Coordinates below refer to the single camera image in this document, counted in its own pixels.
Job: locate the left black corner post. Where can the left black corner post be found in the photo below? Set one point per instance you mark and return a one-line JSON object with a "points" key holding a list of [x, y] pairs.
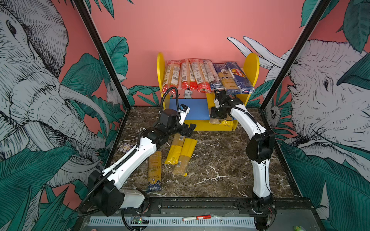
{"points": [[88, 22]]}

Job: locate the yellow pasta pack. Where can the yellow pasta pack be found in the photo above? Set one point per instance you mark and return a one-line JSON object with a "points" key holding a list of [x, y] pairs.
{"points": [[185, 156], [210, 100], [175, 149], [221, 122]]}

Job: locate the black corner post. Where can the black corner post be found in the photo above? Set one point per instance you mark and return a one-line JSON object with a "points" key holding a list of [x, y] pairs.
{"points": [[313, 20], [88, 22]]}

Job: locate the clear blue-end spaghetti pack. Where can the clear blue-end spaghetti pack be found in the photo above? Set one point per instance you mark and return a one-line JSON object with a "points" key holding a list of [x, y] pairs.
{"points": [[213, 77]]}

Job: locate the right black corner post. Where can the right black corner post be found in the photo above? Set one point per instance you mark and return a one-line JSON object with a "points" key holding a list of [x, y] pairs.
{"points": [[313, 20]]}

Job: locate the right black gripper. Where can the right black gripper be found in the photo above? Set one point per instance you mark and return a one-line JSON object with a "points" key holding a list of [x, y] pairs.
{"points": [[213, 114]]}

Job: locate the perforated metal rail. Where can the perforated metal rail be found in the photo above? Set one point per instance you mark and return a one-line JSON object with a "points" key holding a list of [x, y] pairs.
{"points": [[243, 222]]}

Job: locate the blue Barilla spaghetti pack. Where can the blue Barilla spaghetti pack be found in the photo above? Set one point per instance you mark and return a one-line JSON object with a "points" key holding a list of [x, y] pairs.
{"points": [[240, 78]]}

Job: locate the dark-blue-top Arbella spaghetti pack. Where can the dark-blue-top Arbella spaghetti pack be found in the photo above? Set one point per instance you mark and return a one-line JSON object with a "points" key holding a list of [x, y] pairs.
{"points": [[227, 79]]}

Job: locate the brown blue-end spaghetti pack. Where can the brown blue-end spaghetti pack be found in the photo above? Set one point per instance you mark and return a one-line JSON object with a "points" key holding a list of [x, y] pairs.
{"points": [[154, 172]]}

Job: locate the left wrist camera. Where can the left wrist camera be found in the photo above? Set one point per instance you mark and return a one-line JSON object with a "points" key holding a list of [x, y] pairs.
{"points": [[183, 112]]}

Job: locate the black front frame beam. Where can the black front frame beam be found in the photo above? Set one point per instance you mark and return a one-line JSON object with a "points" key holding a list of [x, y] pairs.
{"points": [[243, 205]]}

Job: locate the red spaghetti pack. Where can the red spaghetti pack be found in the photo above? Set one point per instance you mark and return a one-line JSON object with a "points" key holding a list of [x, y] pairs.
{"points": [[171, 76], [200, 75], [187, 76]]}

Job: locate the yellow shelf unit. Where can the yellow shelf unit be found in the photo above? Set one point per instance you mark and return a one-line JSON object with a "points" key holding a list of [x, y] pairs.
{"points": [[199, 112]]}

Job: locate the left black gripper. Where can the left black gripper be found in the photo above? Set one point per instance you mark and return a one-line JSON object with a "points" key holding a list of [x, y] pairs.
{"points": [[190, 129]]}

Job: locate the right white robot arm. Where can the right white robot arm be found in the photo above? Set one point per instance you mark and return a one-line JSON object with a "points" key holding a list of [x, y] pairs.
{"points": [[259, 149]]}

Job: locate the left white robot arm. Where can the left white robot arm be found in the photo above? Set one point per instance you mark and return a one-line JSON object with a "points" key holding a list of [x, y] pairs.
{"points": [[104, 187]]}

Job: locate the small printed card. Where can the small printed card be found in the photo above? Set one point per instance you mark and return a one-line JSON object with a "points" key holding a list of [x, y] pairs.
{"points": [[125, 148]]}

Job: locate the small green circuit board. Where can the small green circuit board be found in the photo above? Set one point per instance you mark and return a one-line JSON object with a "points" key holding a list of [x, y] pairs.
{"points": [[140, 221]]}

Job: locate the red white marker pen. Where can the red white marker pen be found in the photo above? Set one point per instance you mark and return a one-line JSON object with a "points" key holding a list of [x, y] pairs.
{"points": [[196, 218]]}

